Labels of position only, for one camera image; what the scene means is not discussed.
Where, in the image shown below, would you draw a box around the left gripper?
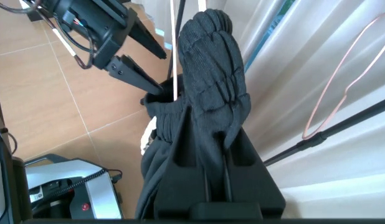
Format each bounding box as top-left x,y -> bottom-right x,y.
54,0 -> 168,96

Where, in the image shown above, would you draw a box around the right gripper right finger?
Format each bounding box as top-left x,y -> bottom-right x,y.
225,127 -> 286,218

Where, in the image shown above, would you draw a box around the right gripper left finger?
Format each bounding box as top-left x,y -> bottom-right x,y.
153,105 -> 212,218

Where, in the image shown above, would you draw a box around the pink clothes hanger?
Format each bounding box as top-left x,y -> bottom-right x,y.
301,9 -> 385,141
169,0 -> 209,102

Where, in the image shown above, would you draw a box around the black shorts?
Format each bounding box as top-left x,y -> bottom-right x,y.
135,8 -> 252,220

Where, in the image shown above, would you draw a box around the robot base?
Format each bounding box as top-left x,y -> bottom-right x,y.
0,74 -> 124,220

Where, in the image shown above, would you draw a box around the beige curtain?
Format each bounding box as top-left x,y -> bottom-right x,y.
242,0 -> 385,218
130,0 -> 287,75

